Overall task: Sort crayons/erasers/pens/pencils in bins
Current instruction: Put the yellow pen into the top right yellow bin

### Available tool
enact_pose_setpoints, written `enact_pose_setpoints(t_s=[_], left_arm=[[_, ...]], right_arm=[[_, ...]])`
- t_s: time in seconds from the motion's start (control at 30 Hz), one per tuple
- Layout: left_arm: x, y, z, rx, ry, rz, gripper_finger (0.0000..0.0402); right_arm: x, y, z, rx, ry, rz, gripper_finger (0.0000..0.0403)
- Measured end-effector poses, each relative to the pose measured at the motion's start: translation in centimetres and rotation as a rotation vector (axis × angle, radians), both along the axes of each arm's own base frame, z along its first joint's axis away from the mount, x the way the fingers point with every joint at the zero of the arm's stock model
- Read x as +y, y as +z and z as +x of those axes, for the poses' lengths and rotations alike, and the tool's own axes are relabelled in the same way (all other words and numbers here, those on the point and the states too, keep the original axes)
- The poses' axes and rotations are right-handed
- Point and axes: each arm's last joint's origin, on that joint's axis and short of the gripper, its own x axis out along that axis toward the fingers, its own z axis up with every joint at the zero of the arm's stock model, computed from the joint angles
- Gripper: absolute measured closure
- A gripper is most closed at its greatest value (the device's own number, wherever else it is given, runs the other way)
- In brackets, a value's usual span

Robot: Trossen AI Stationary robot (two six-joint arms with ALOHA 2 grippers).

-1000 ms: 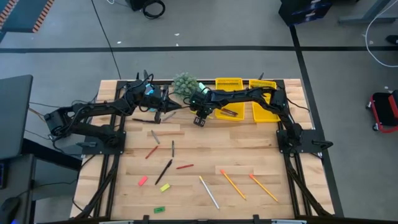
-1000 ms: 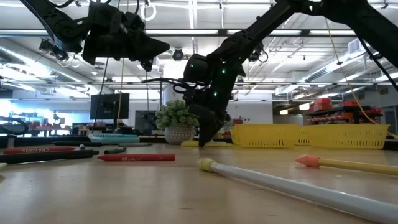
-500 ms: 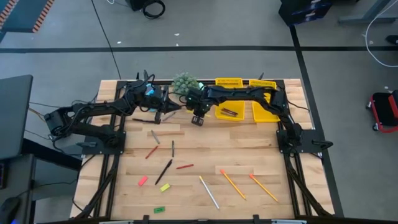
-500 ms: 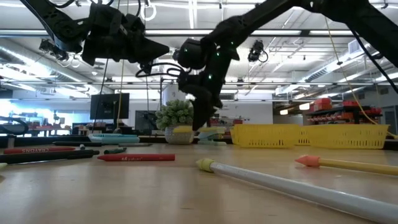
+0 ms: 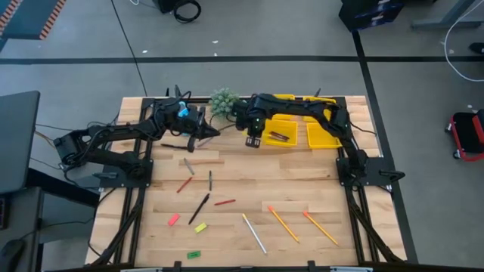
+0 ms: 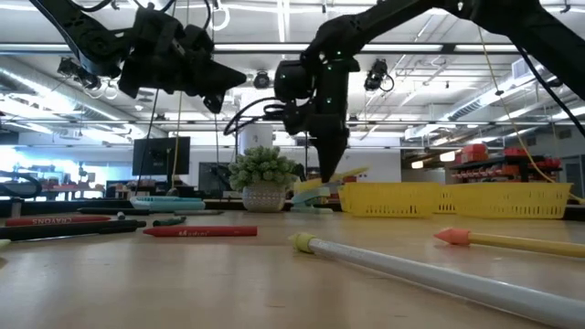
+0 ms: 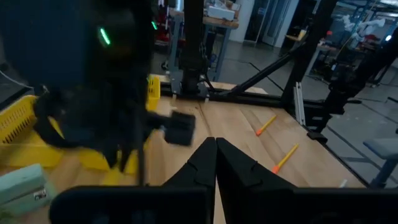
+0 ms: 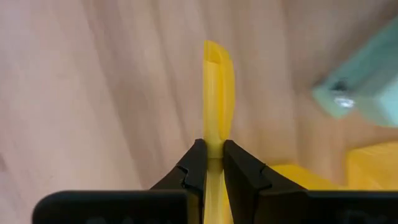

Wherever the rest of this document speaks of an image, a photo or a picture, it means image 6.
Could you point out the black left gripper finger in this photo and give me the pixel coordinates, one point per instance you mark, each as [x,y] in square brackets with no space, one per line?
[226,75]
[215,102]

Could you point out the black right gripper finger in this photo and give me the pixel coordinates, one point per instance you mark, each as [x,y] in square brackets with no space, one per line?
[330,155]

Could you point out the red crayon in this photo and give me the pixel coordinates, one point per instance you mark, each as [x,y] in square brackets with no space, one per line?
[55,221]
[201,231]

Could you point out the white pencil yellow eraser cap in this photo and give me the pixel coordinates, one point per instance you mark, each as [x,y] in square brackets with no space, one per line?
[411,269]

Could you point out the black pen with clip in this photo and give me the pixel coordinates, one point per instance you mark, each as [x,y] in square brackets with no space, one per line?
[68,230]

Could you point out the yellow pencil orange eraser cap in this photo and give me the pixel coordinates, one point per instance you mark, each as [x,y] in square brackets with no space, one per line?
[525,243]

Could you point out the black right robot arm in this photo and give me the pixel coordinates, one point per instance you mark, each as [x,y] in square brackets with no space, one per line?
[503,18]

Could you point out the black tool cart red bins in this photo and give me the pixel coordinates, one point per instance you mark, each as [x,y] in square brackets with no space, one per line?
[475,153]

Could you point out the mint green stapler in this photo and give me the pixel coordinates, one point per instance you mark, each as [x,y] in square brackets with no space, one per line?
[306,198]

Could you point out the white column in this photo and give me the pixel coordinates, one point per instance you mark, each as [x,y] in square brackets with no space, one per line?
[256,141]

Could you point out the green artificial potted plant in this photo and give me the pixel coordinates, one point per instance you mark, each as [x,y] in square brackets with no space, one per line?
[262,169]

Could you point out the yellow plastic bin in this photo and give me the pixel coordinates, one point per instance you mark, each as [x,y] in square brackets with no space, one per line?
[445,201]
[507,201]
[388,201]

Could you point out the black panel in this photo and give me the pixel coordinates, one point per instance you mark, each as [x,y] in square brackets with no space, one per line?
[212,178]

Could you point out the black monitor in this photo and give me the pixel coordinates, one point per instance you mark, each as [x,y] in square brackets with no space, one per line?
[160,155]

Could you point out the teal shallow tray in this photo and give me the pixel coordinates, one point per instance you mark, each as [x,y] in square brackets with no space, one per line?
[166,205]

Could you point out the round black ceiling camera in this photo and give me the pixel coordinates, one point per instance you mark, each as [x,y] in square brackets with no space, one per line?
[262,80]

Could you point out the white wall board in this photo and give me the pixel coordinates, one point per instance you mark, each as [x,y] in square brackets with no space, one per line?
[379,166]

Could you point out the silver ceiling air duct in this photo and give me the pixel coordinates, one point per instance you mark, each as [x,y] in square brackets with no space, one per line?
[45,93]

